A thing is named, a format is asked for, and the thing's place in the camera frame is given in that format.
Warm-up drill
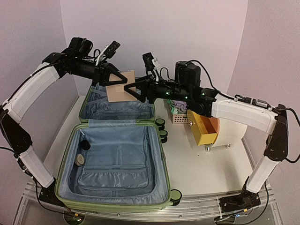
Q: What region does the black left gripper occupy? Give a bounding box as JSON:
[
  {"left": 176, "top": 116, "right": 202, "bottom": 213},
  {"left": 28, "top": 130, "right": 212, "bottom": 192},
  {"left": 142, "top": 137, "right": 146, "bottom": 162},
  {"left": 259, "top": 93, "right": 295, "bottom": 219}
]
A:
[{"left": 67, "top": 56, "right": 128, "bottom": 85}]

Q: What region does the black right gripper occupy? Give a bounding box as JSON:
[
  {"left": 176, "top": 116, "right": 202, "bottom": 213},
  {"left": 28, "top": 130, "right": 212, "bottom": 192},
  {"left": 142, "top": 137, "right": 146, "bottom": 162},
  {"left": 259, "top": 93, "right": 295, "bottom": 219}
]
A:
[{"left": 125, "top": 73, "right": 192, "bottom": 103}]

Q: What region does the brown card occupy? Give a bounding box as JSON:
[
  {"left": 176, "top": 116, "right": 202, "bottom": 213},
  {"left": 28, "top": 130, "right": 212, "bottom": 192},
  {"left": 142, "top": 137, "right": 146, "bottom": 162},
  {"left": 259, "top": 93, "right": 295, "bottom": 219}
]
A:
[{"left": 106, "top": 70, "right": 137, "bottom": 102}]

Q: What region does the green tie-dye garment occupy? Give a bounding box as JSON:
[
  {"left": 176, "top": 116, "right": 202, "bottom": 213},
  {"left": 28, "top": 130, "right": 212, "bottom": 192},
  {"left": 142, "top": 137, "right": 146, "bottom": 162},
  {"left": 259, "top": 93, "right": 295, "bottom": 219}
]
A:
[{"left": 167, "top": 99, "right": 187, "bottom": 114}]

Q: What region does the green hard-shell suitcase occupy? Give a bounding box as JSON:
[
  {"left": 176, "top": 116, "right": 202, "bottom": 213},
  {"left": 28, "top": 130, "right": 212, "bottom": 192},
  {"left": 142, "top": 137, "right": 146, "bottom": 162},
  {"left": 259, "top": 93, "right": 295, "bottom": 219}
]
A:
[{"left": 57, "top": 86, "right": 180, "bottom": 203}]

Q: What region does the small black round object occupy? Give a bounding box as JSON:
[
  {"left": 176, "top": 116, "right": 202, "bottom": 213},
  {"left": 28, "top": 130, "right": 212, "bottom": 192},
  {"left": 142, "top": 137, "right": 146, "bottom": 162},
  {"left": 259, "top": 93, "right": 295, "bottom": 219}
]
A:
[{"left": 80, "top": 140, "right": 91, "bottom": 150}]

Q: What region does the white cylindrical container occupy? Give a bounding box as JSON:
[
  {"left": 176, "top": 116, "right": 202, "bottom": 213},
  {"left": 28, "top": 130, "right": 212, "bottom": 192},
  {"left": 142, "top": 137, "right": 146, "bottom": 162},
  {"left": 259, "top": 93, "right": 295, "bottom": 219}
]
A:
[{"left": 187, "top": 110, "right": 247, "bottom": 152}]

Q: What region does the small grey round jar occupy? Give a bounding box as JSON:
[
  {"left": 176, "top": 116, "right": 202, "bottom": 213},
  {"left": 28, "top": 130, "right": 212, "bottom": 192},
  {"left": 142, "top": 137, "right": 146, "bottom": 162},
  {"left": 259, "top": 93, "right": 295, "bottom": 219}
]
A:
[{"left": 75, "top": 153, "right": 85, "bottom": 166}]

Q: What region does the purple garment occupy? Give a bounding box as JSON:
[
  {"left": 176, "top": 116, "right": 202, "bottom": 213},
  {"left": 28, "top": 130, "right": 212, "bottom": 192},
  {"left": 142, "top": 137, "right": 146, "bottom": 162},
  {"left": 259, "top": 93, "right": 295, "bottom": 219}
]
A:
[{"left": 173, "top": 100, "right": 187, "bottom": 111}]

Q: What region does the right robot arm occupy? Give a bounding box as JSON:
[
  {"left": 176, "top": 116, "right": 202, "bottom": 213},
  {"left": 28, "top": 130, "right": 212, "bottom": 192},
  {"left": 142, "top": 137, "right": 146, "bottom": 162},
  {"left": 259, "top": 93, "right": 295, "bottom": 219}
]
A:
[{"left": 124, "top": 60, "right": 293, "bottom": 212}]

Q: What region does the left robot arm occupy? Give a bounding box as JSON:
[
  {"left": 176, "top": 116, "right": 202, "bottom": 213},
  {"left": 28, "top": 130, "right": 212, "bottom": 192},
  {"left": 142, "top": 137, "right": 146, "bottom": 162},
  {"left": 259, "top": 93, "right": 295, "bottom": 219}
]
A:
[{"left": 0, "top": 37, "right": 128, "bottom": 206}]

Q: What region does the pink perforated plastic basket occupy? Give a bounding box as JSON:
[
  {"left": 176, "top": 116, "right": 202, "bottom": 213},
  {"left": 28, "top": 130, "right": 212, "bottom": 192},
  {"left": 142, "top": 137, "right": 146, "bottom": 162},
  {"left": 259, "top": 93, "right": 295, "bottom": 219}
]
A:
[{"left": 169, "top": 106, "right": 188, "bottom": 124}]

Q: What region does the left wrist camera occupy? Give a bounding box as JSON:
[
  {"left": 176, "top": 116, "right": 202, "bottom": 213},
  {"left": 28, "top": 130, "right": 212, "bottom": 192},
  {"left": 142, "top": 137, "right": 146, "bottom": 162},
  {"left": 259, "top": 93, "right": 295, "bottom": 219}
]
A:
[{"left": 96, "top": 41, "right": 121, "bottom": 66}]

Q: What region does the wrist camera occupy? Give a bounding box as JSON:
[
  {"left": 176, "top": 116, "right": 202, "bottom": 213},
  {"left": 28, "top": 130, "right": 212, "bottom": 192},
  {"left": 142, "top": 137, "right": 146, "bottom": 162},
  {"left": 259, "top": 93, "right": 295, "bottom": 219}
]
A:
[
  {"left": 96, "top": 41, "right": 121, "bottom": 66},
  {"left": 142, "top": 52, "right": 160, "bottom": 75}
]

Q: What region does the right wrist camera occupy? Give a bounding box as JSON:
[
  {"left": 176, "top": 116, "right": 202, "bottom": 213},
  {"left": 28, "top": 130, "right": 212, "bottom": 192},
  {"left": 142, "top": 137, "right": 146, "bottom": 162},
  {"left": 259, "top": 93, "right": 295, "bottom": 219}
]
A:
[{"left": 142, "top": 52, "right": 160, "bottom": 75}]

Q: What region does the black camera cable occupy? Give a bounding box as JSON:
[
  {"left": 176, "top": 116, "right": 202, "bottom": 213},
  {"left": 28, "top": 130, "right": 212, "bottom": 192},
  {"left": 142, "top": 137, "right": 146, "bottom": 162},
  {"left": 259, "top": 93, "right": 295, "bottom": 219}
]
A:
[{"left": 192, "top": 60, "right": 235, "bottom": 99}]

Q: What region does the curved aluminium rail base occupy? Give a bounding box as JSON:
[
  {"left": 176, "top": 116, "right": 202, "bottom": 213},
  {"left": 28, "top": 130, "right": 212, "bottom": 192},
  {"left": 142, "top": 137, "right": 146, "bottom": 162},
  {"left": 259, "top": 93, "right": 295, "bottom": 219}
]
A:
[{"left": 13, "top": 182, "right": 282, "bottom": 225}]

